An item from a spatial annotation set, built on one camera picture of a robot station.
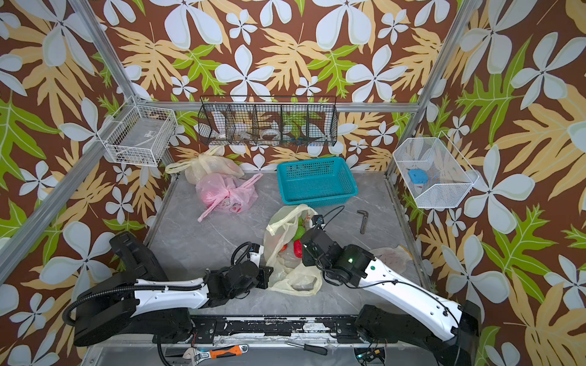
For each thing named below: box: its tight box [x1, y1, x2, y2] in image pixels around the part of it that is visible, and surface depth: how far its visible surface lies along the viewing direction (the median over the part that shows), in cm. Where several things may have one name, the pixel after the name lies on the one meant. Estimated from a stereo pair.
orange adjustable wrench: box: [182, 343, 250, 366], surface depth 71 cm
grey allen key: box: [356, 209, 369, 235], surface depth 103 cm
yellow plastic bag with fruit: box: [263, 203, 323, 297], surface depth 82 cm
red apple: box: [293, 239, 303, 259], surface depth 90 cm
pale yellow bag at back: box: [164, 145, 245, 185], surface depth 109 cm
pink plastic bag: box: [195, 172, 264, 223], surface depth 103 cm
